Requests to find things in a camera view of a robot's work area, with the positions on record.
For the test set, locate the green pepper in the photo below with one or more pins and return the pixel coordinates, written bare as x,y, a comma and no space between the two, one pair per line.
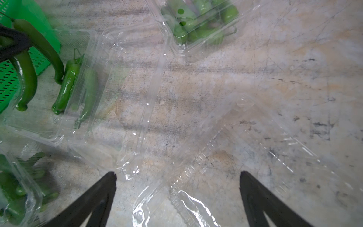
41,44
27,77

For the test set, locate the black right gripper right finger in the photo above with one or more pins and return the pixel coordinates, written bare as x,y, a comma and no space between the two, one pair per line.
260,202

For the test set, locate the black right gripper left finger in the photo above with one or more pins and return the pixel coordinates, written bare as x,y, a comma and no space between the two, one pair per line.
95,204

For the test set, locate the green plastic basket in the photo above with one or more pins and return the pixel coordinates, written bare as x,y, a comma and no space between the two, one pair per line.
31,12

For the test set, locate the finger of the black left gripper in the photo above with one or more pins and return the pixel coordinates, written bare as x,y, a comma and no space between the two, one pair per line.
18,42

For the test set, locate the clear pepper clamshell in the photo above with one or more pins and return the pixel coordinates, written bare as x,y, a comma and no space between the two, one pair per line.
200,184
29,191
106,119
199,27

